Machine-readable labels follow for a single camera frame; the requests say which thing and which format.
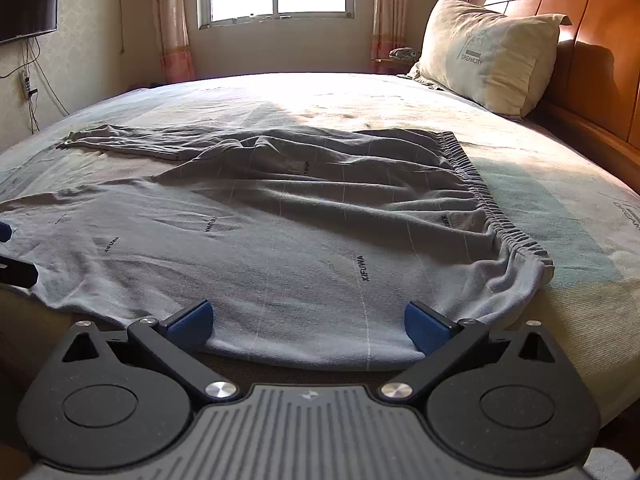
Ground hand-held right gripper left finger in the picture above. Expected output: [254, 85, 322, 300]
[60, 300, 241, 402]

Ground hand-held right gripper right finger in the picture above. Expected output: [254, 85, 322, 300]
[377, 300, 558, 403]

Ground cream printed pillow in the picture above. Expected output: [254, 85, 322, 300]
[407, 0, 571, 121]

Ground wooden headboard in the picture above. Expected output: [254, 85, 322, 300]
[462, 0, 640, 181]

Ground black wall cables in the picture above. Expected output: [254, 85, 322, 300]
[0, 39, 71, 133]

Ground black wall television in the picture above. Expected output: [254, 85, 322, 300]
[0, 0, 59, 44]

